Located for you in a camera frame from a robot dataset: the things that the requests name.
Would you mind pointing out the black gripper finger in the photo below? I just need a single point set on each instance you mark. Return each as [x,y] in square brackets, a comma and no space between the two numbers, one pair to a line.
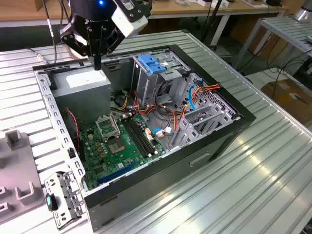
[115,39]
[68,40]

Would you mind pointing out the metal disk bay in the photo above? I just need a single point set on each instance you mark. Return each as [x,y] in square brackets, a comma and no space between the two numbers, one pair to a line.
[185,131]

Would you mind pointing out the blue plastic drive latch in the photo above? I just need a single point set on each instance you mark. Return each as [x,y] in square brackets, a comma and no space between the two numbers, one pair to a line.
[150,64]

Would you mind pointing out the grey metal drive cage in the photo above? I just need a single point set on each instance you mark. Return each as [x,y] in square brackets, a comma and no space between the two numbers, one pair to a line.
[146,83]

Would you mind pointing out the grey power supply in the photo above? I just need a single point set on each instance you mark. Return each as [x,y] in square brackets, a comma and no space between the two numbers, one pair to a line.
[83,104]

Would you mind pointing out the wooden desk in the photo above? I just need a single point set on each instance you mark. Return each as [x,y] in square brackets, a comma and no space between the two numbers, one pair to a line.
[175,9]

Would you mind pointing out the thin metal locking lever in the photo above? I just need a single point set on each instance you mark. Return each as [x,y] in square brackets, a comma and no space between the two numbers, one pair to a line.
[117,126]

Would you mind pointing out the black tripod stand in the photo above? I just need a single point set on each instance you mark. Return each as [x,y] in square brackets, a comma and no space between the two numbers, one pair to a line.
[212,22]

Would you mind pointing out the small white box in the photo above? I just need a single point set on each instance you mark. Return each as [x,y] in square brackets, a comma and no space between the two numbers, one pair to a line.
[207,3]

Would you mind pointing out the black RAM slot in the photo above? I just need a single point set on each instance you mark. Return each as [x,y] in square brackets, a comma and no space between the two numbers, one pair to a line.
[136,139]
[143,136]

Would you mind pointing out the CPU socket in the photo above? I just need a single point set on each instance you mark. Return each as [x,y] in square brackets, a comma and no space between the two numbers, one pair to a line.
[116,146]

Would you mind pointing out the black case clip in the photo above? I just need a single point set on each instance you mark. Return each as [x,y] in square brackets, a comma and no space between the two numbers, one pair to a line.
[71,153]

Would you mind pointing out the green motherboard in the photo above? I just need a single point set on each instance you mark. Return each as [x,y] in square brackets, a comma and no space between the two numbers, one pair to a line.
[114,165]

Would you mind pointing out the blue expansion slot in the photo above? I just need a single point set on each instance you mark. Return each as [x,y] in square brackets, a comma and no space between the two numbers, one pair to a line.
[117,173]

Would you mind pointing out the grey parts rack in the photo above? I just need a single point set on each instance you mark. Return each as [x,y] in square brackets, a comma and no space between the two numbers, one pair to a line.
[17,165]

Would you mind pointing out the black PC case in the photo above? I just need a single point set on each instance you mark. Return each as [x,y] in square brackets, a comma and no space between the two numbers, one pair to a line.
[158,180]

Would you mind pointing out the black teal latch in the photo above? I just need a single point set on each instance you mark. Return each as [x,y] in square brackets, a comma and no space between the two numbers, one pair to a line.
[50,202]

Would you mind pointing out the brown cardboard box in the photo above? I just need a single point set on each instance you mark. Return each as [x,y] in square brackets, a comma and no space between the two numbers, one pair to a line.
[287,97]

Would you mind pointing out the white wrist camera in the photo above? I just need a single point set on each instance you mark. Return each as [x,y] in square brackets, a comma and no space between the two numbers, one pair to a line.
[126,23]

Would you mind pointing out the metal slot bracket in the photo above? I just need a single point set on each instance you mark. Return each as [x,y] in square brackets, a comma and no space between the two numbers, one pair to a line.
[70,192]

